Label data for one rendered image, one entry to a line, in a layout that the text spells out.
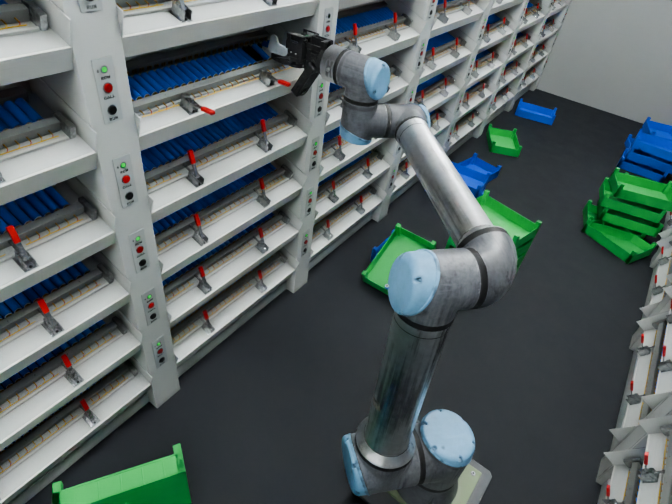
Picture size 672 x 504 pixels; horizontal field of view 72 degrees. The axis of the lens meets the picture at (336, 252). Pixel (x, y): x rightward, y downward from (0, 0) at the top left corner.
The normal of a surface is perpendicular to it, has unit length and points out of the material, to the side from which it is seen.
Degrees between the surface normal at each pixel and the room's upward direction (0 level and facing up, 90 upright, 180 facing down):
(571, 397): 0
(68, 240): 19
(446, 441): 5
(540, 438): 0
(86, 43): 90
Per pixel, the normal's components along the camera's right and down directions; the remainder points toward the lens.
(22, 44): 0.38, -0.57
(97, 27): 0.81, 0.45
